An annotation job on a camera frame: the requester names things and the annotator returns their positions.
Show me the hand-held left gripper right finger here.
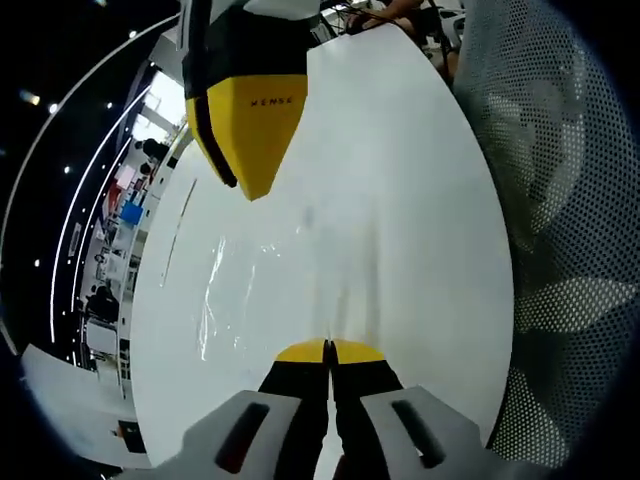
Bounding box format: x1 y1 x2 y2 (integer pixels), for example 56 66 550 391
329 338 501 480

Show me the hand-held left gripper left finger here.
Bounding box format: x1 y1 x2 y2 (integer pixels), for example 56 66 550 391
184 338 331 480

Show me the pile of clear food packaging bags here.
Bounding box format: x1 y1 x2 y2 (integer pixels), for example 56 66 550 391
197 227 354 367

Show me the blue box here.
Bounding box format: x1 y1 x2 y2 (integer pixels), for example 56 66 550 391
119 201 145 227

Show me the long curved ceiling light strip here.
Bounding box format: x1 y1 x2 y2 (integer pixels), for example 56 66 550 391
0 14 181 346
51 85 154 347

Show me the white square pillar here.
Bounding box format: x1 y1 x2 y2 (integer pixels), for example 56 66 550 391
19 343 152 471

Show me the grey mesh office chair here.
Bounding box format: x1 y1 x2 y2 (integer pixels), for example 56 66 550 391
452 0 640 464

